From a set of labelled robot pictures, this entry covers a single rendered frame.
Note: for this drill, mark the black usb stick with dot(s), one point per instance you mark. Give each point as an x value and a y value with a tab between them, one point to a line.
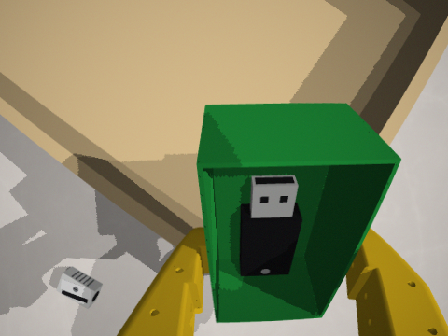
269	226

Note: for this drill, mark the green box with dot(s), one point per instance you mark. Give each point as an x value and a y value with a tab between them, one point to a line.
338	202

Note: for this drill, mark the tan open tray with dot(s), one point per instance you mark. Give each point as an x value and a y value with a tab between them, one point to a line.
115	90

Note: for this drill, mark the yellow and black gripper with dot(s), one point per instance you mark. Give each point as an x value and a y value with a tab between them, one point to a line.
391	298

